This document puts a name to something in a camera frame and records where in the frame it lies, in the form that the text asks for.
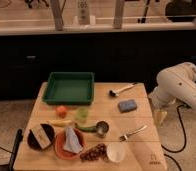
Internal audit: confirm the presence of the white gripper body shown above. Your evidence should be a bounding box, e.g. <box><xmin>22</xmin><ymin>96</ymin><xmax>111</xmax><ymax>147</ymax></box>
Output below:
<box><xmin>148</xmin><ymin>93</ymin><xmax>165</xmax><ymax>110</ymax></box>

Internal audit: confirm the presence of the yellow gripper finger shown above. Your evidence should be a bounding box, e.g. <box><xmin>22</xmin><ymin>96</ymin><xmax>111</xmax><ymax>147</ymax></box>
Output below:
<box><xmin>153</xmin><ymin>109</ymin><xmax>161</xmax><ymax>126</ymax></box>
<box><xmin>160</xmin><ymin>111</ymin><xmax>167</xmax><ymax>125</ymax></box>

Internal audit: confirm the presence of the blue sponge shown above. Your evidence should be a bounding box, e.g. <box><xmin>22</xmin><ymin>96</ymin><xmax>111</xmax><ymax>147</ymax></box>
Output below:
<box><xmin>118</xmin><ymin>99</ymin><xmax>137</xmax><ymax>113</ymax></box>

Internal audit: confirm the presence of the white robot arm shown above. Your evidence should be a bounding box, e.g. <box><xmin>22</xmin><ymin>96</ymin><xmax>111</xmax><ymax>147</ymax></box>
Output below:
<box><xmin>148</xmin><ymin>62</ymin><xmax>196</xmax><ymax>126</ymax></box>

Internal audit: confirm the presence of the green plastic tray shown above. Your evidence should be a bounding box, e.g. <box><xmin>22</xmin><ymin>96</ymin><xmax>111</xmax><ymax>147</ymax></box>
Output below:
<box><xmin>42</xmin><ymin>72</ymin><xmax>94</xmax><ymax>105</ymax></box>

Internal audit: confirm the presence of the silver fork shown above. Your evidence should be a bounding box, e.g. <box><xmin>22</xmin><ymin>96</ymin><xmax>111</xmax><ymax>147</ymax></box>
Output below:
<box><xmin>119</xmin><ymin>125</ymin><xmax>147</xmax><ymax>142</ymax></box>

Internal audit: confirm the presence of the purple grape bunch toy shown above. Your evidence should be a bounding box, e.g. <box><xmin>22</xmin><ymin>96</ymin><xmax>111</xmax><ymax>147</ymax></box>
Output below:
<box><xmin>80</xmin><ymin>143</ymin><xmax>106</xmax><ymax>162</ymax></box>

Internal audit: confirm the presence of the green plastic cup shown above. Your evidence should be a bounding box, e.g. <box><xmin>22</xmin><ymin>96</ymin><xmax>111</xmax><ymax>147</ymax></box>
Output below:
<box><xmin>75</xmin><ymin>107</ymin><xmax>88</xmax><ymax>123</ymax></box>

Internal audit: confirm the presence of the light blue cloth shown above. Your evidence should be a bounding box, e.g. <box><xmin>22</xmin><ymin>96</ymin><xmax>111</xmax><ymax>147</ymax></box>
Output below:
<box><xmin>63</xmin><ymin>127</ymin><xmax>83</xmax><ymax>154</ymax></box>

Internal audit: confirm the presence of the orange fruit toy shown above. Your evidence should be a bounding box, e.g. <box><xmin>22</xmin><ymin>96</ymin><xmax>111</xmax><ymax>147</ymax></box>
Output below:
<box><xmin>56</xmin><ymin>106</ymin><xmax>67</xmax><ymax>118</ymax></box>

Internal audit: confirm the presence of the orange plate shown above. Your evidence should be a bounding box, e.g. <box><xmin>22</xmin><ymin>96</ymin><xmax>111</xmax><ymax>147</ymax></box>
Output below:
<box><xmin>54</xmin><ymin>129</ymin><xmax>85</xmax><ymax>160</ymax></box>

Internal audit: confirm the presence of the yellow banana toy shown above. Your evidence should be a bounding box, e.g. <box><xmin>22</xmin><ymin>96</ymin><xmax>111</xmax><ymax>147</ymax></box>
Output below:
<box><xmin>47</xmin><ymin>120</ymin><xmax>72</xmax><ymax>127</ymax></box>

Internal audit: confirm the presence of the dark brown bowl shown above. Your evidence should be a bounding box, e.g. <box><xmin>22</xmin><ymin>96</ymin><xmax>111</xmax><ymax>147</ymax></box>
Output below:
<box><xmin>26</xmin><ymin>123</ymin><xmax>56</xmax><ymax>152</ymax></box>

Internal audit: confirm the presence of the black pole left of table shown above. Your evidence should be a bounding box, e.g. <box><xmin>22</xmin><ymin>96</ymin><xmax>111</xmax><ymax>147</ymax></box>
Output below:
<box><xmin>8</xmin><ymin>129</ymin><xmax>23</xmax><ymax>171</ymax></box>

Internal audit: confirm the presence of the green handled metal measuring cup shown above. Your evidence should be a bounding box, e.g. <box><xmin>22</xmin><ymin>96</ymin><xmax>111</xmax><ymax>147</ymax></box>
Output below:
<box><xmin>75</xmin><ymin>121</ymin><xmax>109</xmax><ymax>137</ymax></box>

